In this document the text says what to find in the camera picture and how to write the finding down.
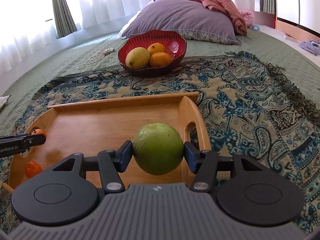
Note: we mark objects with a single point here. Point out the orange in bowl rear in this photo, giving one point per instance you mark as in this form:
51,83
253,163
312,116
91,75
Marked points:
156,48

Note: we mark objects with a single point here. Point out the lavender cloth on floor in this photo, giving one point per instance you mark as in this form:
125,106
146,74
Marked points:
311,46

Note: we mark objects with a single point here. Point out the green quilted bedspread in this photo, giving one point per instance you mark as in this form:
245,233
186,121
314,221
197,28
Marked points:
287,61

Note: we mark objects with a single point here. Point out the orange in bowl front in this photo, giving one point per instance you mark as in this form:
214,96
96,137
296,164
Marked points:
160,59

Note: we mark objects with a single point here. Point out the red ribbed bowl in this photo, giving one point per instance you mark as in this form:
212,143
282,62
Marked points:
176,47

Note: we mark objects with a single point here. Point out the green curtain left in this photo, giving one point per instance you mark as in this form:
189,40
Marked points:
64,23

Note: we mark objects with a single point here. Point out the purple pillow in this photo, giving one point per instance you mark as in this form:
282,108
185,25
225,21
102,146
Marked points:
188,18

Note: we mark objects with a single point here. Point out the newspaper on bed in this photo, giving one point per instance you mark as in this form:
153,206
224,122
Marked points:
3,101

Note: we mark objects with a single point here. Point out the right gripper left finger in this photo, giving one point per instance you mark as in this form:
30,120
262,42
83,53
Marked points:
71,171

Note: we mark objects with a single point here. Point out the small tangerine front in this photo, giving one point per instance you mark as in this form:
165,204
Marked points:
32,169

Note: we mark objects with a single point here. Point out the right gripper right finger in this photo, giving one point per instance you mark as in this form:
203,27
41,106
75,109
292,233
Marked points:
205,165

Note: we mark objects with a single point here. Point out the white sheer curtain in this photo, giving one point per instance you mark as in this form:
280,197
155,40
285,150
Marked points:
28,26

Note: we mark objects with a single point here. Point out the wooden serving tray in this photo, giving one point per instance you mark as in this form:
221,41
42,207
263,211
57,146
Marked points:
94,126

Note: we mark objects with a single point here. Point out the orange in bowl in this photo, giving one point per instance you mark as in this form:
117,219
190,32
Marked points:
156,48
160,59

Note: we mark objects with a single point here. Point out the small tangerine with stem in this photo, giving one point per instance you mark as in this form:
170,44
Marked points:
38,131

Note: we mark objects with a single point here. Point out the paisley patterned throw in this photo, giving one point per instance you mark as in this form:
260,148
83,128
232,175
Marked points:
248,107

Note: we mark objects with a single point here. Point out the green apple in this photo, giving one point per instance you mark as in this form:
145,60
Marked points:
158,148

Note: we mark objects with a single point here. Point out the pink blanket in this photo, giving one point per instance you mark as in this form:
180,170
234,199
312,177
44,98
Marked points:
241,19

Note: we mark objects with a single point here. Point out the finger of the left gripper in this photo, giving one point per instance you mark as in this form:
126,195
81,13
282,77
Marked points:
16,144

